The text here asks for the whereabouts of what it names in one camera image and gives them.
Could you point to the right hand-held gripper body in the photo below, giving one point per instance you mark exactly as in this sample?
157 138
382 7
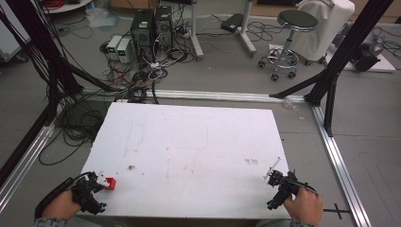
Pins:
283 189

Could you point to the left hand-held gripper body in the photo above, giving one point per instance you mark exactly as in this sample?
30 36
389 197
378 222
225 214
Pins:
85 195

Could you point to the red block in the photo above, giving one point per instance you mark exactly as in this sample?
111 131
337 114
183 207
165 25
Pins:
111 183

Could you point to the person's left hand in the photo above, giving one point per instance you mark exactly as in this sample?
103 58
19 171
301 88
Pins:
61 206

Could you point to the person's right hand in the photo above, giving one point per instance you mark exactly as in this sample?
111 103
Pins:
305 206

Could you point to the white power supply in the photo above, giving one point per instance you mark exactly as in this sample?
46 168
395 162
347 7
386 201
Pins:
123 50
113 46

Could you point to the black round stool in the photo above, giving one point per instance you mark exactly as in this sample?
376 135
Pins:
291 38

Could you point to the white desk leg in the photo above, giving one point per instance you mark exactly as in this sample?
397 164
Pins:
247 31
195 31

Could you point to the black and grey device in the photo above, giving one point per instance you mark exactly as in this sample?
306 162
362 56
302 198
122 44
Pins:
367 56

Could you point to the white covered cart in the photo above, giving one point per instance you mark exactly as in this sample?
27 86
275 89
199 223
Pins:
327 28

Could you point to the black flat box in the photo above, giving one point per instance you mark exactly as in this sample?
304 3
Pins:
232 22

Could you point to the white floor board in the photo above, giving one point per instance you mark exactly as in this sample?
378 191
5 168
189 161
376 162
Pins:
386 64

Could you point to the black computer tower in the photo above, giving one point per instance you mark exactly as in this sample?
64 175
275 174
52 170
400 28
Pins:
164 26
142 28

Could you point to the clear plastic bag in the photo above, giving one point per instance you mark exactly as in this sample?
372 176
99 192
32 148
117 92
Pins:
102 18

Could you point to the grey case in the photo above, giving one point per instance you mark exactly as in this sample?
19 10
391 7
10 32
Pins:
11 41

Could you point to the white round table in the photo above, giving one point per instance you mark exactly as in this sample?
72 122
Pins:
67 7

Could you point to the aluminium floor rail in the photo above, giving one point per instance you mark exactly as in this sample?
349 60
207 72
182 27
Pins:
220 95
25 160
340 167

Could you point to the black frame beam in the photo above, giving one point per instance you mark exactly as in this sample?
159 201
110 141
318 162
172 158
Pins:
22 148

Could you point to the black frame post with braces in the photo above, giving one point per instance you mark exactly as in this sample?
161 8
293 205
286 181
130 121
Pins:
343 53

